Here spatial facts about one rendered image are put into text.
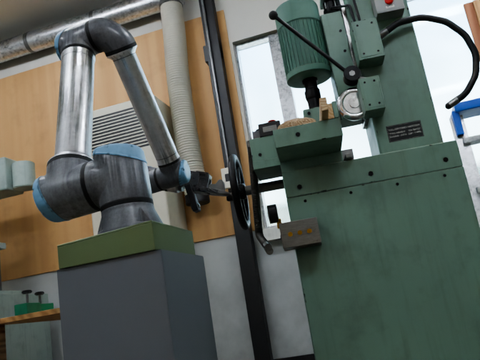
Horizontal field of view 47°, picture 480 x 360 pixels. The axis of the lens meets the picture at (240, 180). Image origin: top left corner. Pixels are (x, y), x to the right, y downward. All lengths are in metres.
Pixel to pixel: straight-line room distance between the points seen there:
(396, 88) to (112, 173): 1.05
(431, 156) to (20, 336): 2.63
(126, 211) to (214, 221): 2.02
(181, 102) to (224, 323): 1.42
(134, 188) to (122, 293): 0.30
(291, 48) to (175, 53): 1.69
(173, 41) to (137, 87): 1.80
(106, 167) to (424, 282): 1.02
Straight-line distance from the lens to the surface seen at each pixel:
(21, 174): 3.75
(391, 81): 2.07
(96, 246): 1.46
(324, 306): 1.79
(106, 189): 1.57
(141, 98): 2.01
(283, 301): 3.38
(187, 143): 3.49
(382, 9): 2.12
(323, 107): 1.64
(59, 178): 1.66
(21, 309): 2.83
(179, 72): 3.68
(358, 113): 1.98
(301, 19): 2.20
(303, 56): 2.13
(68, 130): 1.78
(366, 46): 2.02
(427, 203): 1.84
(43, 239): 4.10
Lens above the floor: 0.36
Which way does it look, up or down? 14 degrees up
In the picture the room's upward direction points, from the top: 9 degrees counter-clockwise
